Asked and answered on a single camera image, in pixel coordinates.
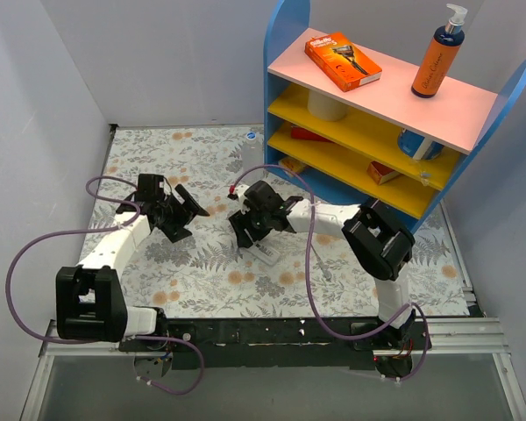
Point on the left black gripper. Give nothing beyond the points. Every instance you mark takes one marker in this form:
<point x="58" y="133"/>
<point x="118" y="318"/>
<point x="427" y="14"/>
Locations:
<point x="175" y="212"/>

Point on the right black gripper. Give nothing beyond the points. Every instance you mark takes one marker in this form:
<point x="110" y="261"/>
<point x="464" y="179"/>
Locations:
<point x="249" y="224"/>

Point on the white remote control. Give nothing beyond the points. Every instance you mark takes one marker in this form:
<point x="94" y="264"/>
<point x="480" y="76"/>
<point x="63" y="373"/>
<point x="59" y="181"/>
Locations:
<point x="264" y="252"/>

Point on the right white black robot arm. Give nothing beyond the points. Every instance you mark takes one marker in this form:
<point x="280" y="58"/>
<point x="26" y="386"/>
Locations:
<point x="381" y="243"/>

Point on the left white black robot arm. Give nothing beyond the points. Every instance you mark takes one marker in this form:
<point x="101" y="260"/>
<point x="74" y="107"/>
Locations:
<point x="90" y="303"/>

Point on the floral patterned table mat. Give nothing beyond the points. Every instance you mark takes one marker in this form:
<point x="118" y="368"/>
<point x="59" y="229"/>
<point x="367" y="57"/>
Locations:
<point x="205" y="275"/>

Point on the clear plastic water bottle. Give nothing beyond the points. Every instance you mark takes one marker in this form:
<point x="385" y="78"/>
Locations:
<point x="252" y="155"/>

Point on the white orange small box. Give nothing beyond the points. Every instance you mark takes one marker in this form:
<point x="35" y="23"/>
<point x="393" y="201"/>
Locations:
<point x="292" y="165"/>

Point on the red flat box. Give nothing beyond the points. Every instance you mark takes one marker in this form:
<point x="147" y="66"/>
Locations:
<point x="297" y="132"/>

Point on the blue shelf with coloured boards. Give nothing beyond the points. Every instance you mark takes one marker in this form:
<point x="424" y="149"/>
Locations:
<point x="461" y="117"/>

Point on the white paper roll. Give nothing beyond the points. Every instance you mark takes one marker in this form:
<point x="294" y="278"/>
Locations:
<point x="325" y="108"/>

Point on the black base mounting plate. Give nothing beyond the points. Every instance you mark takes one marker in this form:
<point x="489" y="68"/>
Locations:
<point x="188" y="343"/>

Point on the orange razor box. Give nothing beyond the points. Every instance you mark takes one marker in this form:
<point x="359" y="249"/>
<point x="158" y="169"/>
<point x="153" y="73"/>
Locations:
<point x="344" y="63"/>

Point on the orange pump lotion bottle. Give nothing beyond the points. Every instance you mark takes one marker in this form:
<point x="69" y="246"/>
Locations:
<point x="440" y="54"/>

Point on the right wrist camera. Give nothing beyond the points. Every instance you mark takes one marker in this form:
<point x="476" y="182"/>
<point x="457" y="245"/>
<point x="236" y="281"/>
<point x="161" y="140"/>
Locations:
<point x="237" y="193"/>

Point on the aluminium frame rail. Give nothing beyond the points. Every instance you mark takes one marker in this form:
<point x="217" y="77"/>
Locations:
<point x="467" y="374"/>

